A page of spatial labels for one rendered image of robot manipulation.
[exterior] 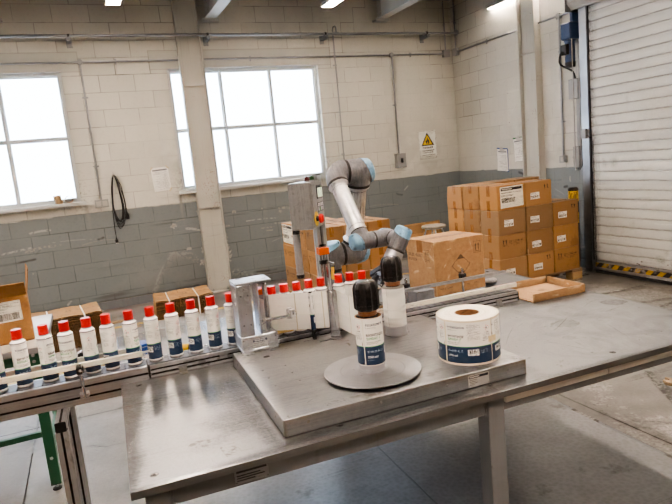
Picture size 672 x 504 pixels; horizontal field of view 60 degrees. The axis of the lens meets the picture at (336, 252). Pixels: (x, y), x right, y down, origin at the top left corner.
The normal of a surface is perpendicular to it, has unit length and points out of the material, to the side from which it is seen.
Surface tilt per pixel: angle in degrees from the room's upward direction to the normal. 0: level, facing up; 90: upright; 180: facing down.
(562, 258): 90
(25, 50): 90
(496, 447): 90
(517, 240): 87
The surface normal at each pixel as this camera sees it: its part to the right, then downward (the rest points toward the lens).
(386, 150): 0.40, 0.11
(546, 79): -0.91, 0.15
